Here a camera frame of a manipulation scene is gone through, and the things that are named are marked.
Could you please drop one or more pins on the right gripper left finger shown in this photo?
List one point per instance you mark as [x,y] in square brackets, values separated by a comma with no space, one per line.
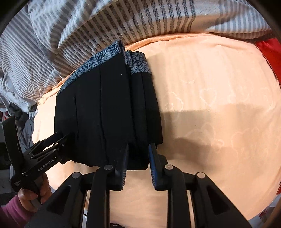
[65,208]

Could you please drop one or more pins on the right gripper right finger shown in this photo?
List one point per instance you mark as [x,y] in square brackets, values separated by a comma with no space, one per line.
[194,200]

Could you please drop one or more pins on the black pants with patterned band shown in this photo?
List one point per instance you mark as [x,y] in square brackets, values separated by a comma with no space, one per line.
[106,105]

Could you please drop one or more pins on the person's left hand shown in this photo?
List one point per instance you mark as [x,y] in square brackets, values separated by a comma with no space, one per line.
[26,196]

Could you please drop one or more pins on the dark grey jacket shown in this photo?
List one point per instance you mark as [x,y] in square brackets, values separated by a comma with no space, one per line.
[25,125]

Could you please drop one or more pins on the peach orange blanket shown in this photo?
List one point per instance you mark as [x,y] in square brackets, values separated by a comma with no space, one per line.
[220,111]

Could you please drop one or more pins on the grey striped duvet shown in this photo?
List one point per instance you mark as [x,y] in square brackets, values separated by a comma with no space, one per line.
[47,40]

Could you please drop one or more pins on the red embroidered cushion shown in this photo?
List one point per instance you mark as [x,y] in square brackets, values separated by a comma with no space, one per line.
[271,50]

